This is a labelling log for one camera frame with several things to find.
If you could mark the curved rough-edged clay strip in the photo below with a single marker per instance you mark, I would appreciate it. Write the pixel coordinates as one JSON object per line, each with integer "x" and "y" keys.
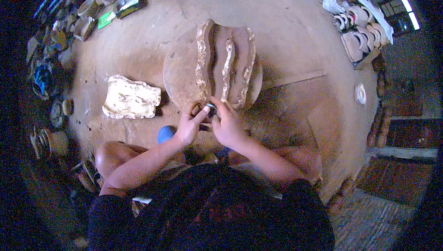
{"x": 248, "y": 67}

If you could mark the small dark tool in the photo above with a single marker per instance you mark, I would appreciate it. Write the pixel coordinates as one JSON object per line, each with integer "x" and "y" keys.
{"x": 211, "y": 110}

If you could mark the clay-smeared open container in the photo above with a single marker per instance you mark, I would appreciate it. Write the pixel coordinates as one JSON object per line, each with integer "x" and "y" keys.
{"x": 84, "y": 28}

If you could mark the blue round object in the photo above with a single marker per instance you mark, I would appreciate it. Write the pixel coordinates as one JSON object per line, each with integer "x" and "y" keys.
{"x": 165, "y": 134}

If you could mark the brown clay pot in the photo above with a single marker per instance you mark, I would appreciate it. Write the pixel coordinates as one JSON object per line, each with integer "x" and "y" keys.
{"x": 57, "y": 142}

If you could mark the round clay-smeared cup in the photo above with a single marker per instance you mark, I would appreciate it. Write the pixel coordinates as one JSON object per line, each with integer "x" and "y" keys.
{"x": 86, "y": 7}

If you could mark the person's right hand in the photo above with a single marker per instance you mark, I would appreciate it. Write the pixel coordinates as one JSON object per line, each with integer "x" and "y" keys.
{"x": 228, "y": 130}

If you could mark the box with white bag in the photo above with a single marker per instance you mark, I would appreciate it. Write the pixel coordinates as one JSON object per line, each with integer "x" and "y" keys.
{"x": 126, "y": 5}

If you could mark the thin rough-edged clay strip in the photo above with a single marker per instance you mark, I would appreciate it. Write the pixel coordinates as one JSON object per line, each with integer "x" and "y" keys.
{"x": 227, "y": 69}

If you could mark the person's left hand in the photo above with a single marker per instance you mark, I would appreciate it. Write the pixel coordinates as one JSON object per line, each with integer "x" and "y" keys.
{"x": 188, "y": 130}

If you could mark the pale plaster slab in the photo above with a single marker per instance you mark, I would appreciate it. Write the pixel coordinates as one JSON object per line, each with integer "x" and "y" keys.
{"x": 131, "y": 97}

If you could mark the round brown work board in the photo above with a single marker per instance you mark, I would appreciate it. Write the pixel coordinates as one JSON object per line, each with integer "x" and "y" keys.
{"x": 180, "y": 74}

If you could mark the dark crate with bright strips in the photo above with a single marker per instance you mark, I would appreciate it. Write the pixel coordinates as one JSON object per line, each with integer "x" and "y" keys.
{"x": 401, "y": 13}

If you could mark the person's body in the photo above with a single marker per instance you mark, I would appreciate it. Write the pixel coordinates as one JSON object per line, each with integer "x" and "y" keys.
{"x": 211, "y": 213}

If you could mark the green flat packet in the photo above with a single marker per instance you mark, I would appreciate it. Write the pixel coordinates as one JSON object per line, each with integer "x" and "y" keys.
{"x": 105, "y": 20}

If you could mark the heap of dark clutter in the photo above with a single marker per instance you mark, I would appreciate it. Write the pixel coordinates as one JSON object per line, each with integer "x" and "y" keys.
{"x": 48, "y": 64}

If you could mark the flat wooden stick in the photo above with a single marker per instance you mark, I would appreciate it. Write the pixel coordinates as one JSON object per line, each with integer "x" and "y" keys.
{"x": 294, "y": 78}

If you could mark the heap of curved mould pieces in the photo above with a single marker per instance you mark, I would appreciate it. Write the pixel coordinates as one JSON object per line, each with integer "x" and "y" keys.
{"x": 360, "y": 29}

